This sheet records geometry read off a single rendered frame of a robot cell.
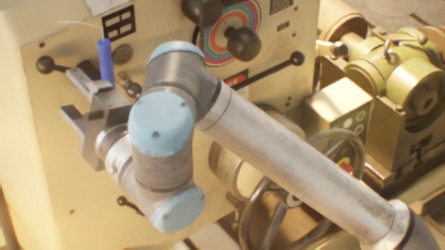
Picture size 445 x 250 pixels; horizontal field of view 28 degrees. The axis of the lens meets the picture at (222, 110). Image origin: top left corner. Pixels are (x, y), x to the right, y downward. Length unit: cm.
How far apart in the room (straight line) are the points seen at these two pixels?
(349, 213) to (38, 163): 66
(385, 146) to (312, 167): 107
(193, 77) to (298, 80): 86
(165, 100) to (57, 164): 61
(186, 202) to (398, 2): 200
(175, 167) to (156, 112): 9
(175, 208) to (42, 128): 52
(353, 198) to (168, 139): 42
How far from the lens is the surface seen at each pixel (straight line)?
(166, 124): 125
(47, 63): 162
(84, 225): 203
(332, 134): 197
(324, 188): 150
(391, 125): 247
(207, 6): 175
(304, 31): 210
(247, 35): 184
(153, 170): 128
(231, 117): 140
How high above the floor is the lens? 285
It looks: 43 degrees down
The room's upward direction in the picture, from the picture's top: straight up
